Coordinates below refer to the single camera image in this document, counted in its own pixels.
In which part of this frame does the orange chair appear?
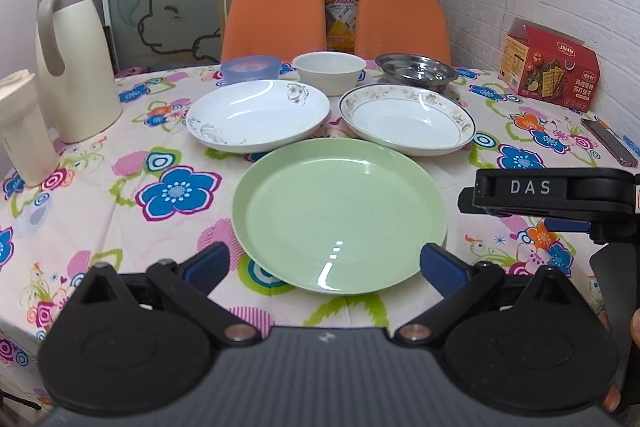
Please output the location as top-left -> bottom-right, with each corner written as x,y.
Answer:
221,0 -> 326,63
355,0 -> 452,65

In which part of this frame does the white bowl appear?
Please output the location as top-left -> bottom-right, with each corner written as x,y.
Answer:
292,51 -> 367,96

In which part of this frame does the red cracker box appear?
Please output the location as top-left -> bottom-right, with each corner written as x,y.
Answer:
498,17 -> 600,113

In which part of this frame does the cream thermos jug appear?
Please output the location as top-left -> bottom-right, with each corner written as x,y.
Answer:
36,0 -> 122,143

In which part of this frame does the stainless steel bowl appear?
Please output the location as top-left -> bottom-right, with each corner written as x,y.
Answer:
375,53 -> 459,93

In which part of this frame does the green plastic plate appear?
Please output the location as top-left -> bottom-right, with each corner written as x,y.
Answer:
231,138 -> 447,295

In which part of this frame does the blue plastic bowl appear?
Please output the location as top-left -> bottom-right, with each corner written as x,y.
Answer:
220,55 -> 282,84

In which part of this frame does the white floral plate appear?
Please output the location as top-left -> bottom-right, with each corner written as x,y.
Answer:
186,80 -> 330,154

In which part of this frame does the gold rimmed white plate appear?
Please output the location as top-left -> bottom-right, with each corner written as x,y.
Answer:
337,83 -> 476,157

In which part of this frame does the cream lidded cup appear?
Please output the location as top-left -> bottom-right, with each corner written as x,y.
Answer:
0,69 -> 58,186

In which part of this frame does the left orange chair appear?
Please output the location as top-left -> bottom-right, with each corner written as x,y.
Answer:
221,0 -> 326,63

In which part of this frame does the right orange chair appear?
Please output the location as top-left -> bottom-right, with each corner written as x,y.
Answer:
355,0 -> 452,65

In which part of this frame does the dark phone on table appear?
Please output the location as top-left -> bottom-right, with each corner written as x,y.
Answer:
580,117 -> 639,168

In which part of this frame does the floral tablecloth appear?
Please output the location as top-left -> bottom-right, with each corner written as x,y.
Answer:
1,67 -> 614,414

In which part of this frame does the yellow snack bag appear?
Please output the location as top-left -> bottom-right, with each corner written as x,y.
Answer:
324,0 -> 358,53

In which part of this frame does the right hand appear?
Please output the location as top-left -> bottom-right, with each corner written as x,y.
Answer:
602,309 -> 640,413

